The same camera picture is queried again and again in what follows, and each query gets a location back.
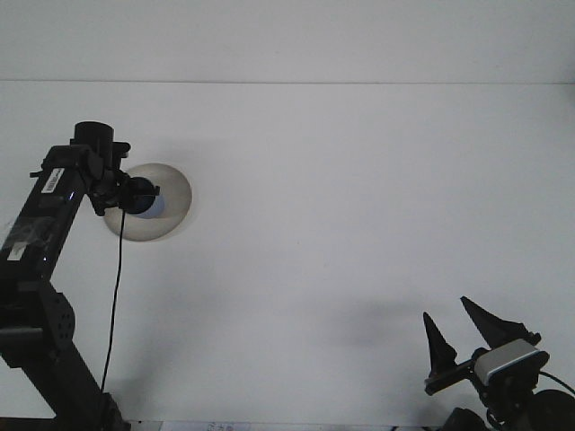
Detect pale blue cup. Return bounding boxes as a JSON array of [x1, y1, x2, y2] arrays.
[[128, 186, 166, 221]]

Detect pale round plate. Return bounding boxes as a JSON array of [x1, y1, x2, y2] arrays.
[[103, 163, 193, 243]]

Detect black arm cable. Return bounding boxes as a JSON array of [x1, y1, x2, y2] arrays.
[[538, 370, 575, 394], [101, 208, 127, 399]]

